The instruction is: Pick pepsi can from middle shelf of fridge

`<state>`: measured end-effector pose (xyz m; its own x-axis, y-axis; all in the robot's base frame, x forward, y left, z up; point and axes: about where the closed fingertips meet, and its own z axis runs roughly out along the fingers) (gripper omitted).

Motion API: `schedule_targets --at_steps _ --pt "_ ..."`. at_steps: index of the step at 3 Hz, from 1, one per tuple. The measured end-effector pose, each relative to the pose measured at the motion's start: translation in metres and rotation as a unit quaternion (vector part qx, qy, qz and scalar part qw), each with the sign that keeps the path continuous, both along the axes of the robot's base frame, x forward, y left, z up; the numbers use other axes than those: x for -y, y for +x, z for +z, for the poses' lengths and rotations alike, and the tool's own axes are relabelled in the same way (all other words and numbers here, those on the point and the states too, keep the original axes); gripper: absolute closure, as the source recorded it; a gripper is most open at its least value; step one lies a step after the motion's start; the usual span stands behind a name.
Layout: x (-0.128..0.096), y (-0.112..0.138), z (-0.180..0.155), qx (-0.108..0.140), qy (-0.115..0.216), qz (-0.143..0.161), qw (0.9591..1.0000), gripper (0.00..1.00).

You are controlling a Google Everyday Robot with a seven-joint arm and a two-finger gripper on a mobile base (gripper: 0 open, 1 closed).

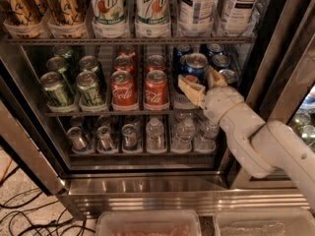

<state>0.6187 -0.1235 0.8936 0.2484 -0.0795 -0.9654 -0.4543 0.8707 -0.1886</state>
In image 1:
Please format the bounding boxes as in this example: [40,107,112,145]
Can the slim silver can right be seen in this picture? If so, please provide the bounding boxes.
[121,124,138,150]

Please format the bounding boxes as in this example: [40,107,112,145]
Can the green can front right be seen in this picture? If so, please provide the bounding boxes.
[76,71,104,106]

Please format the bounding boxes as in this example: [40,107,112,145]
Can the Coca-Cola can back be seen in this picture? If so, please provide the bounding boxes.
[117,44,137,59]

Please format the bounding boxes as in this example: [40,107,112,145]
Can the La Croix can far left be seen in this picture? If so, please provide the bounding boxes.
[0,0,46,27]

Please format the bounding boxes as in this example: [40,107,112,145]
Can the water bottle left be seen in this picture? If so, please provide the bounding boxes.
[146,117,165,152]

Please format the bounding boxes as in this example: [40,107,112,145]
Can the black floor cables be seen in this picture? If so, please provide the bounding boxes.
[0,165,96,236]

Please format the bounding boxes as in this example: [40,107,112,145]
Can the coca-cola can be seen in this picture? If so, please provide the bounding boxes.
[110,71,136,106]
[146,54,166,72]
[113,55,135,76]
[145,70,167,106]
[117,44,137,59]

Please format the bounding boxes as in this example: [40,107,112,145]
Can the Coca-Cola can front left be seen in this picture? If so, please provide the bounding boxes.
[110,71,136,106]

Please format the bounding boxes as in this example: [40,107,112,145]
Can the Coca-Cola can middle right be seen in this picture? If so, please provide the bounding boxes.
[146,54,166,72]

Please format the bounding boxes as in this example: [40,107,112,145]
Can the clear plastic bin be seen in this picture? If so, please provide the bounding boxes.
[213,207,315,236]
[95,209,202,236]

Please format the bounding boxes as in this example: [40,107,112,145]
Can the la croix can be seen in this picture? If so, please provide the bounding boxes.
[0,0,46,27]
[46,0,87,26]

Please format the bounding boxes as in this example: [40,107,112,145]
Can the green can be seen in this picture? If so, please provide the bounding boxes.
[76,71,104,106]
[53,45,77,63]
[79,55,105,84]
[40,72,74,107]
[46,56,76,94]

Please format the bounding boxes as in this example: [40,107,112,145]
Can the green can back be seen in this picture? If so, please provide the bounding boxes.
[53,45,77,63]

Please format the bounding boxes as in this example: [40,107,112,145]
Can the green can middle left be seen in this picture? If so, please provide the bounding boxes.
[46,56,76,94]

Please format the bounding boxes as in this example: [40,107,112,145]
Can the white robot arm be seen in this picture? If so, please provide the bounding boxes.
[178,76,315,209]

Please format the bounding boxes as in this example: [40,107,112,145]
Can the Coca-Cola can front right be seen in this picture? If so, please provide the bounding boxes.
[145,70,167,106]

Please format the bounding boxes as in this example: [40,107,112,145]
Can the Teas Tea bottle right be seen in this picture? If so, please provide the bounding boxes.
[218,0,257,31]

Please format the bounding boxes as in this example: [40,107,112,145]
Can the water bottle middle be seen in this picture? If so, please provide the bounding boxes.
[171,118,195,153]

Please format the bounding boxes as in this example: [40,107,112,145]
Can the Coca-Cola can middle left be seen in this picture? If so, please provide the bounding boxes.
[113,55,135,76]

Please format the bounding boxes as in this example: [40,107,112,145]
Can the slim silver can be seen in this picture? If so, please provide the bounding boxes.
[96,126,114,150]
[67,127,88,150]
[121,124,138,150]

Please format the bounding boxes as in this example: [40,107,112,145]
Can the slim silver can left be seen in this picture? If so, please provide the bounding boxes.
[67,127,88,150]

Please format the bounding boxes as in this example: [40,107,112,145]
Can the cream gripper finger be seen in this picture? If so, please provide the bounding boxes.
[178,75,206,106]
[207,66,227,89]

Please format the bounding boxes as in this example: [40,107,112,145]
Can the green can middle right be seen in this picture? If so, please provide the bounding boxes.
[79,55,105,84]

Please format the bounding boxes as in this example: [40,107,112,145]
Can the water bottle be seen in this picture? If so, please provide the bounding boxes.
[171,118,195,153]
[194,121,220,153]
[146,117,165,152]

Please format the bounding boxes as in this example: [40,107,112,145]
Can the orange floor cable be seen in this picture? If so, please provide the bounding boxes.
[0,147,14,185]

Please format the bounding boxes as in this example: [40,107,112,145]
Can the green can front left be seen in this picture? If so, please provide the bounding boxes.
[40,72,74,107]

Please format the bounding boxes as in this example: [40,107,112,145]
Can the clear plastic bin right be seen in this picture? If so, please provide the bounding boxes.
[213,207,315,236]

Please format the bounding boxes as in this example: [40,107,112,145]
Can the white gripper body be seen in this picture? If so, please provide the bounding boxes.
[203,87,244,124]

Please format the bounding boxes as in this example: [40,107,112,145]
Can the Teas Tea bottle left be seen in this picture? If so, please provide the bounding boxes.
[179,0,214,25]

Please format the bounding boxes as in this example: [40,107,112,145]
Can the water bottle right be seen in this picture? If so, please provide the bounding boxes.
[194,121,220,153]

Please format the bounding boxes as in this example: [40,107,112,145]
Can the stainless steel fridge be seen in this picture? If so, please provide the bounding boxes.
[0,0,310,219]

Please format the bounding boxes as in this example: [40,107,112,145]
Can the clear plastic bin left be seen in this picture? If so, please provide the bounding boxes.
[95,209,202,236]

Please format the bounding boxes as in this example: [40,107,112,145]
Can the slim silver can middle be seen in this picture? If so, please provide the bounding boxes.
[96,126,114,150]

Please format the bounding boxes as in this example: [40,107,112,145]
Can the glass fridge door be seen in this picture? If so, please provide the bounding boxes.
[227,0,315,190]

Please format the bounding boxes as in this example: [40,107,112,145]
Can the teas tea bottle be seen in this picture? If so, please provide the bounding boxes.
[179,0,214,25]
[218,0,257,31]

